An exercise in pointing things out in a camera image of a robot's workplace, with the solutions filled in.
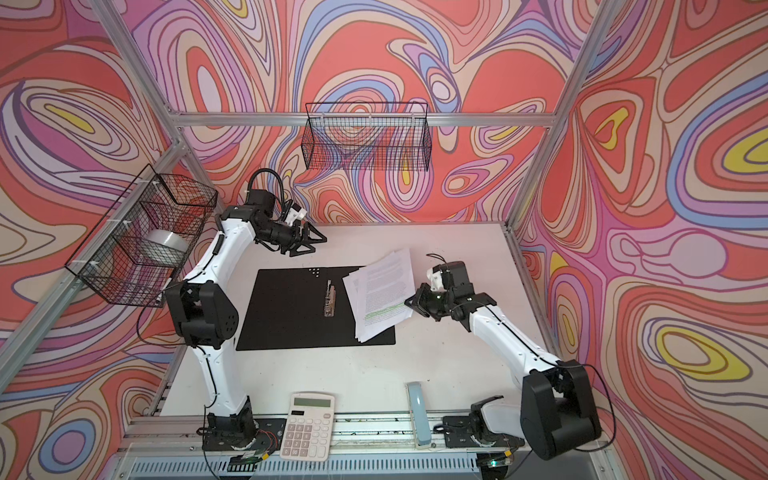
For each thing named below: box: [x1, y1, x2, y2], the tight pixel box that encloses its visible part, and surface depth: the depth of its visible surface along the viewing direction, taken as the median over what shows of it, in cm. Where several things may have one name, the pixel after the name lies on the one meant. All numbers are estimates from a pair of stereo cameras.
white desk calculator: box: [280, 391, 336, 462], surface depth 75 cm
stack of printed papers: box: [342, 248, 416, 344], surface depth 93 cm
